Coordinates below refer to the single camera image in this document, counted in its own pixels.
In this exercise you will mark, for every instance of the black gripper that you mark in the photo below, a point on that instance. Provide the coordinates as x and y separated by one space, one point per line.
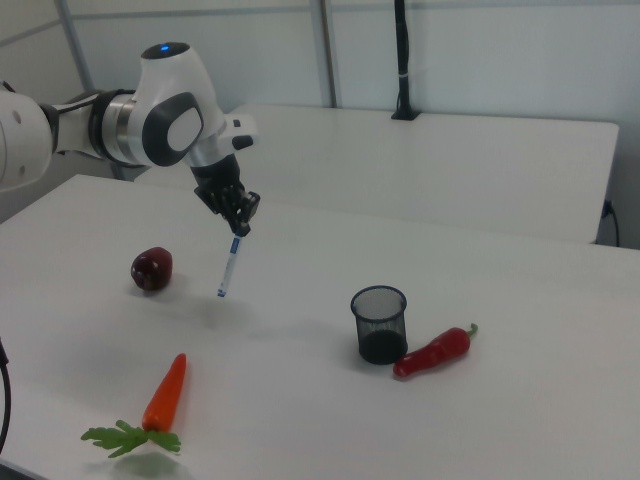
220 177

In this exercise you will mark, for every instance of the white marker pen blue cap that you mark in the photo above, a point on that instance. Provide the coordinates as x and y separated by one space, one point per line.
229 267

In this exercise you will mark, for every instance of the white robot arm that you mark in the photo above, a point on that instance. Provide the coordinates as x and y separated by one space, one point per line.
165 90

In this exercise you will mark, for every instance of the black mesh pen cup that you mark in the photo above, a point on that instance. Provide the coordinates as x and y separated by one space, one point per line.
380 346

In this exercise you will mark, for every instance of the dark red apple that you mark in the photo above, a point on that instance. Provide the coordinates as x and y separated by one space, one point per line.
152 270

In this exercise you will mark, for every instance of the orange carrot with green leaves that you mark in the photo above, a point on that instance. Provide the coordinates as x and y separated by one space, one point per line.
167 395

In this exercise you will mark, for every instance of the red chili pepper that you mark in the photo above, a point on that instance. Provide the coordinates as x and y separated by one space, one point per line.
435 352

